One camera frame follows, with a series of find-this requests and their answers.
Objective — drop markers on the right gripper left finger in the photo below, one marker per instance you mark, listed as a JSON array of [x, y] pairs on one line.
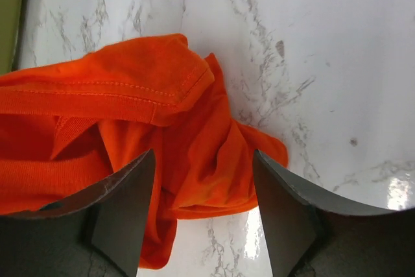
[[97, 231]]

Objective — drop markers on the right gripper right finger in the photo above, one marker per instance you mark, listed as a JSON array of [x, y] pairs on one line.
[[311, 231]]

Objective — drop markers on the orange t shirt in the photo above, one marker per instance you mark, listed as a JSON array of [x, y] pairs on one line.
[[69, 125]]

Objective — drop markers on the olive green plastic bin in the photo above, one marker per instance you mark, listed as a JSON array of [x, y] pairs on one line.
[[12, 20]]

